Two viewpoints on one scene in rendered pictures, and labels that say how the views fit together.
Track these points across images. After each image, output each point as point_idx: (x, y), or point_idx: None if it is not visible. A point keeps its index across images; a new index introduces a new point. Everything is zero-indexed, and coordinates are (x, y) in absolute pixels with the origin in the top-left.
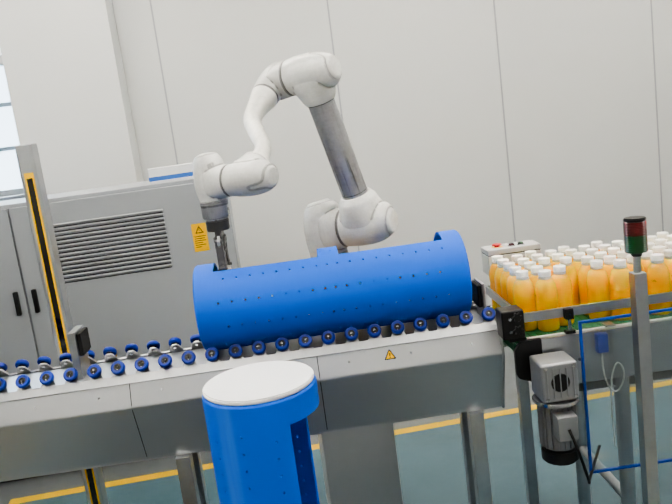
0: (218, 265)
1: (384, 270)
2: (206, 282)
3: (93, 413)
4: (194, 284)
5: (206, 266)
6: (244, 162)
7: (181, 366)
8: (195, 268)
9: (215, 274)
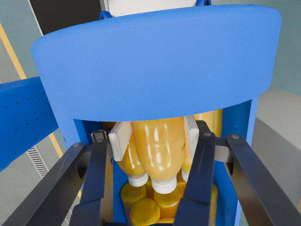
0: (63, 154)
1: None
2: (46, 92)
3: None
4: (30, 50)
5: (107, 92)
6: None
7: (121, 7)
8: (88, 34)
9: (66, 125)
